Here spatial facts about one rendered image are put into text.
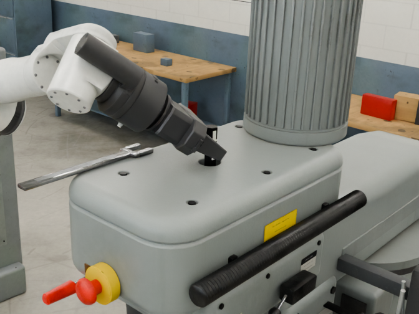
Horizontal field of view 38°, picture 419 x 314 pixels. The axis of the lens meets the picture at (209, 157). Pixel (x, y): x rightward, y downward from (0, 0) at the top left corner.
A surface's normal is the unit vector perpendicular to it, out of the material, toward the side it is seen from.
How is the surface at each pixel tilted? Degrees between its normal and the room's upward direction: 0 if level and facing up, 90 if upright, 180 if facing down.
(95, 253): 90
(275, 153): 0
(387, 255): 0
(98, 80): 62
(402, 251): 0
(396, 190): 90
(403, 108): 90
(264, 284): 90
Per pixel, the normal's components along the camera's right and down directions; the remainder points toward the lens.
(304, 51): -0.08, 0.36
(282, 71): -0.46, 0.30
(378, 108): -0.69, 0.23
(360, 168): 0.04, -0.93
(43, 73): 0.78, -0.04
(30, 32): 0.75, 0.26
